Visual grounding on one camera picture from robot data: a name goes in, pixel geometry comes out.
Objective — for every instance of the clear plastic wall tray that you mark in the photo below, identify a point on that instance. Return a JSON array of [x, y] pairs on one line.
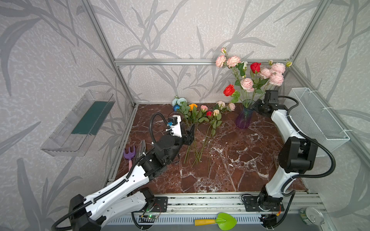
[[76, 133]]

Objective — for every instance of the purple ribbed glass vase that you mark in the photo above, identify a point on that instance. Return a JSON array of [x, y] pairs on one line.
[[243, 120]]

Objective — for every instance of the pink rose stem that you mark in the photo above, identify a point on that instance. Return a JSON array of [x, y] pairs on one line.
[[247, 89], [274, 74], [234, 63]]

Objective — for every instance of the green stem small red rose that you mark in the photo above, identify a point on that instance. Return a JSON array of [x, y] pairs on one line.
[[211, 122]]

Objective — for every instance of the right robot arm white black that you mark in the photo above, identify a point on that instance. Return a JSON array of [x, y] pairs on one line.
[[297, 155]]

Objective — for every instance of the aluminium front rail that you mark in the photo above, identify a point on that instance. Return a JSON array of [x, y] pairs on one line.
[[184, 208]]

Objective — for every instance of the white blue flower stem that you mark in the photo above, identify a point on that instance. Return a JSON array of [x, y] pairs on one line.
[[183, 103]]

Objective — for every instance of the purple toy rake pink handle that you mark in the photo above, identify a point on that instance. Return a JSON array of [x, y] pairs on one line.
[[129, 155]]

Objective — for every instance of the white rosebud stem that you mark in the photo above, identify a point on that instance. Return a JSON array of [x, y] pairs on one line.
[[245, 67]]

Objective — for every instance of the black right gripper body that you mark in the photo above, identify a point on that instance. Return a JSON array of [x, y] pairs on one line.
[[258, 105]]

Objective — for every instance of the metal tin can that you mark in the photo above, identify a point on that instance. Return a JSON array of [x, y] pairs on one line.
[[311, 216]]

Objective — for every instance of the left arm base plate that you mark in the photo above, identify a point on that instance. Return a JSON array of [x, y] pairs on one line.
[[158, 205]]

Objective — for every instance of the green toy shovel yellow handle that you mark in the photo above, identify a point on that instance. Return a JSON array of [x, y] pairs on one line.
[[224, 221]]

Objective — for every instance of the small green circuit board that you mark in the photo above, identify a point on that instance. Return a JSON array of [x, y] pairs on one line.
[[149, 218]]

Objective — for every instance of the small pink bud spray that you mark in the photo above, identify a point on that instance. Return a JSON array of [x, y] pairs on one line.
[[221, 107]]

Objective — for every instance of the white wire mesh basket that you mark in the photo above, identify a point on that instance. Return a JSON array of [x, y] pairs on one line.
[[315, 120]]

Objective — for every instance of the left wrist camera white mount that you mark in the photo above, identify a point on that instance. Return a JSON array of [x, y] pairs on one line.
[[174, 126]]

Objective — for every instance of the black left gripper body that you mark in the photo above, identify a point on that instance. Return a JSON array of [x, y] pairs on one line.
[[187, 137]]

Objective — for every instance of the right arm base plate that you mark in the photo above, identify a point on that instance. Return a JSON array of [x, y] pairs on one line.
[[254, 203]]

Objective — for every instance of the dark glass cup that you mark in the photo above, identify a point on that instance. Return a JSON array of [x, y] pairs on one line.
[[175, 113]]

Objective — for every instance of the orange rose stem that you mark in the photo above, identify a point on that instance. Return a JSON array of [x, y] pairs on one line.
[[192, 118]]

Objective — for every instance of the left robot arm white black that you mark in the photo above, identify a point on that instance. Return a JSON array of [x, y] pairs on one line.
[[125, 195]]

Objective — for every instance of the dark red rose stem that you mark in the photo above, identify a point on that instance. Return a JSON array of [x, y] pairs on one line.
[[255, 68]]

